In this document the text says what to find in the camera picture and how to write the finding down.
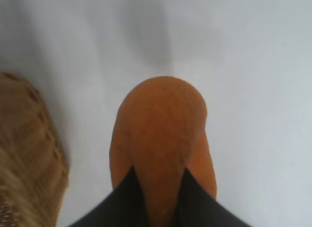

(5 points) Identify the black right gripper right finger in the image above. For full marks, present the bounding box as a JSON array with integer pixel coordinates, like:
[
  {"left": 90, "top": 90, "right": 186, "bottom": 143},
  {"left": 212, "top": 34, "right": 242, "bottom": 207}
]
[{"left": 174, "top": 168, "right": 253, "bottom": 227}]

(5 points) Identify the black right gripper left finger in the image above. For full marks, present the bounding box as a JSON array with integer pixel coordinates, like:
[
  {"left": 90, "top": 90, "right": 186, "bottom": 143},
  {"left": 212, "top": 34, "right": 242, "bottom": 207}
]
[{"left": 65, "top": 166, "right": 149, "bottom": 227}]

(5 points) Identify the woven wicker basket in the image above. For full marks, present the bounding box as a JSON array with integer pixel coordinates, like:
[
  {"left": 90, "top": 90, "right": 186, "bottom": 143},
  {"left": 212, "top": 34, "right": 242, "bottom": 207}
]
[{"left": 0, "top": 71, "right": 71, "bottom": 227}]

